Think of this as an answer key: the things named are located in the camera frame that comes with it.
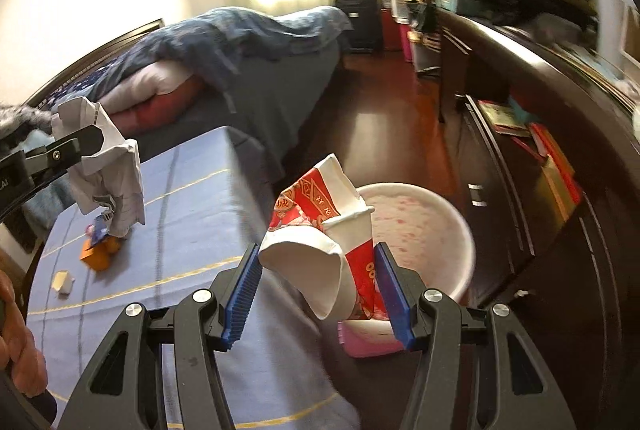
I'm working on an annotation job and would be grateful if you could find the white paper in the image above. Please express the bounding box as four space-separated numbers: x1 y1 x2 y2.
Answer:
52 96 145 237

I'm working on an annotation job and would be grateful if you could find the blue foil wrapper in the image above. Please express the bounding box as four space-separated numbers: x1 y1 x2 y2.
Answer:
89 211 113 247

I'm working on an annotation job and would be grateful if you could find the orange box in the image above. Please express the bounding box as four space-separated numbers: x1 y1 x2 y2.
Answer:
79 239 111 272

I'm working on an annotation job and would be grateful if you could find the crushed red white paper cup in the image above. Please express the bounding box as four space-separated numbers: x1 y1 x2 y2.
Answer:
259 154 387 322

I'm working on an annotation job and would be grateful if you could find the pink speckled trash bin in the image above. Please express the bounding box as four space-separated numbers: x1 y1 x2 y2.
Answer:
332 183 475 358

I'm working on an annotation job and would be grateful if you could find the person's left hand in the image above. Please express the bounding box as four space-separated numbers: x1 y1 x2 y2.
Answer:
1 272 48 398

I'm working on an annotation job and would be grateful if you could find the grey knitted blanket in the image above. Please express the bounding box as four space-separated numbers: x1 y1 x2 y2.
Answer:
0 104 53 138

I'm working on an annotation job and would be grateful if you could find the small pink bottle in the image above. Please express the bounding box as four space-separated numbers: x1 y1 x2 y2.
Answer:
85 224 96 237

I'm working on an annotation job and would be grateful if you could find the white open box lid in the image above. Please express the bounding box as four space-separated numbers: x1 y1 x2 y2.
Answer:
51 271 75 296

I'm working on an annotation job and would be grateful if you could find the pink red folded quilt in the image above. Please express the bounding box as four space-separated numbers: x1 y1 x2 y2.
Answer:
99 60 206 138

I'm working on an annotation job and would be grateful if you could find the dark wooden headboard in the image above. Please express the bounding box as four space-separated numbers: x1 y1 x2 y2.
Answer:
24 18 165 108

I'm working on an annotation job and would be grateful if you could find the blue checked tablecloth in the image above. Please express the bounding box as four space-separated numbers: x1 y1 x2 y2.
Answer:
27 127 360 429

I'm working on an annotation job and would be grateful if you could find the blue patterned duvet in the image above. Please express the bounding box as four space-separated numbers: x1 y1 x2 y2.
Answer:
84 5 352 102

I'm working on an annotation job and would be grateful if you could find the bed with dark base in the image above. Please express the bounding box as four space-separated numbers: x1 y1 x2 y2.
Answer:
98 39 352 191

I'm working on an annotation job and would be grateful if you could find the dark wooden dresser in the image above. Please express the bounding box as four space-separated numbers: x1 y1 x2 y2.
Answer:
438 11 639 429

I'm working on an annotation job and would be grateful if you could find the black suitcase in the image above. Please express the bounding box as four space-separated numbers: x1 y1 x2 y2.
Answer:
334 0 383 52

